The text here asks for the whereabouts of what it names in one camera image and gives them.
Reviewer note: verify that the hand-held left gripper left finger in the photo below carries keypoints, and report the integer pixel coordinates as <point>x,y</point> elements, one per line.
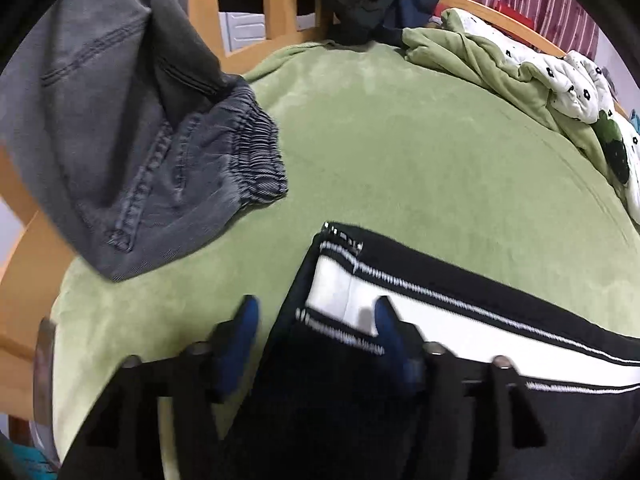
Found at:
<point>241,340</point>

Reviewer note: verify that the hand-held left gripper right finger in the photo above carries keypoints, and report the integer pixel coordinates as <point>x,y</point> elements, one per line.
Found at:
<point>395,345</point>

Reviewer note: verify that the black pants with white stripe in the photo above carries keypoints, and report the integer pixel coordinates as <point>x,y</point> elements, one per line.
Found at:
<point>325,410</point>

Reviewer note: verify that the grey denim pants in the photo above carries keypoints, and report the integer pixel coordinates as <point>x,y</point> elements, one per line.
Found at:
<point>100,135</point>

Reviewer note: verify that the green bed sheet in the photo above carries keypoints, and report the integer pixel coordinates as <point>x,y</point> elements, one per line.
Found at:
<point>400,160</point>

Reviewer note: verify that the white cabinet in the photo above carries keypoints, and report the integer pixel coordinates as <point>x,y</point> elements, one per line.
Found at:
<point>245,27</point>

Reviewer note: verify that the white floral green-backed quilt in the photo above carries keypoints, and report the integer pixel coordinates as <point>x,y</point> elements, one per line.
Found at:
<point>565,80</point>

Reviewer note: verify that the red box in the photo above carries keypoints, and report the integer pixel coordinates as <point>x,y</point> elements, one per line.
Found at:
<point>515,14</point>

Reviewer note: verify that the wooden bed frame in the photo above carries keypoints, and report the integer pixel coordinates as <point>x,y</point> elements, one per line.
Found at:
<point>277,10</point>

